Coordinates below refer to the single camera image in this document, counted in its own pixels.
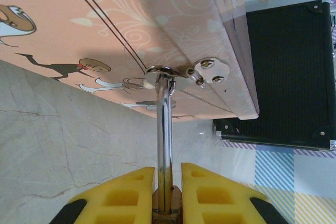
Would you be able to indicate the black briefcase silver latches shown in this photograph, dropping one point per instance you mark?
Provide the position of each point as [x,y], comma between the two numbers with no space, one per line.
[283,77]

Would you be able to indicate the pink tin box cartoon couple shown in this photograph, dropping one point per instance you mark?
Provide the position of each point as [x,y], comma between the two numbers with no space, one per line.
[78,11]

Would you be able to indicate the brass padlock steel shackle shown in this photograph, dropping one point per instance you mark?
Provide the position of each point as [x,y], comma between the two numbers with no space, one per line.
[164,129]

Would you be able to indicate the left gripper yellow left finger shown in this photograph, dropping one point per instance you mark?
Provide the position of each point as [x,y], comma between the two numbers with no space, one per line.
[126,197]

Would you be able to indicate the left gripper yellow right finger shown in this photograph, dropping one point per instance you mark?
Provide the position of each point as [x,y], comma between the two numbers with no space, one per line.
[218,197]

